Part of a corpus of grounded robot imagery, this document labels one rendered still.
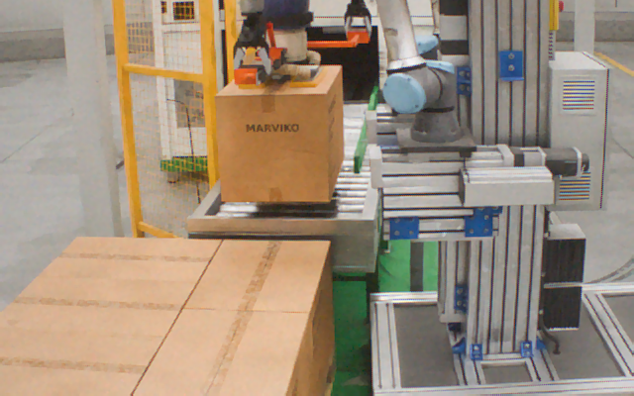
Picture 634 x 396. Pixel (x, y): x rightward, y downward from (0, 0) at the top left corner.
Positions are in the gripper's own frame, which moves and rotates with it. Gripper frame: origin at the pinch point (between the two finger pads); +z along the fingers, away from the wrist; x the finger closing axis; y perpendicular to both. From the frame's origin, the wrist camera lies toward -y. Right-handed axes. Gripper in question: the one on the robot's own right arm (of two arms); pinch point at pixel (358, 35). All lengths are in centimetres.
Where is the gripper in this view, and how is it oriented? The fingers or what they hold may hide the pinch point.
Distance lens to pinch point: 360.5
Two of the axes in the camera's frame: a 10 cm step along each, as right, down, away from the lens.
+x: 9.9, 0.0, -1.3
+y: -1.3, 3.3, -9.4
